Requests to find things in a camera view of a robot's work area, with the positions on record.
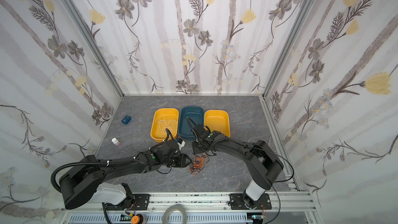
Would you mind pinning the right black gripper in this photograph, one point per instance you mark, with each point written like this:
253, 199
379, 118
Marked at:
198, 135

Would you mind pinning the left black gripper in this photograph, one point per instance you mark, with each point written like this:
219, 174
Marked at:
179, 160

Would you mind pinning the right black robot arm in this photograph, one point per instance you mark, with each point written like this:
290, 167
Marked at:
262, 163

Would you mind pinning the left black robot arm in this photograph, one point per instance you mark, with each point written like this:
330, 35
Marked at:
87, 180

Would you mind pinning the right yellow plastic bin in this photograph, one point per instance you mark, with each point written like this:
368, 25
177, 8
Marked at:
218, 120

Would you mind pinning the yellow plastic bin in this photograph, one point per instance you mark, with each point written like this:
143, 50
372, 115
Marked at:
164, 119
218, 120

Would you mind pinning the teal plastic bin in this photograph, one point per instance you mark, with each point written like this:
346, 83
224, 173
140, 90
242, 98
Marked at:
190, 116

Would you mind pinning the left yellow plastic bin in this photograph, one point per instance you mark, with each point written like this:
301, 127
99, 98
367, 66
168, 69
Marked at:
164, 119

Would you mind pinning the small blue object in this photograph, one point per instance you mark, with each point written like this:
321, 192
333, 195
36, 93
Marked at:
126, 120

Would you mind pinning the small white bottle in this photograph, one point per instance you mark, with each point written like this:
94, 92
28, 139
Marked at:
115, 142

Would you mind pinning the orange button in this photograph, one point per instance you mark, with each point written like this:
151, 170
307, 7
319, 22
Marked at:
137, 219

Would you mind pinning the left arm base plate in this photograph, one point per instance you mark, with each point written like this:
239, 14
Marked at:
131, 201

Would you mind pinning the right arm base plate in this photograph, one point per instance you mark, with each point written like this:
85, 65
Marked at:
243, 202

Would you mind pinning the aluminium frame rail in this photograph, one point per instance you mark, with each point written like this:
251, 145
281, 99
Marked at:
295, 207

